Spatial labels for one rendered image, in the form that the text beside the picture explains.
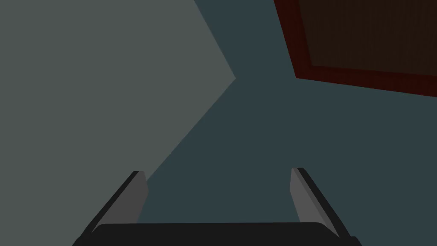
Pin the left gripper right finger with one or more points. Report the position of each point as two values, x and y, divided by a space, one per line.
312 201

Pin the dark brown door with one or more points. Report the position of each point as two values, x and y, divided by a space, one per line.
372 34

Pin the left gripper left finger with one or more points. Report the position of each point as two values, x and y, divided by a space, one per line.
128 201

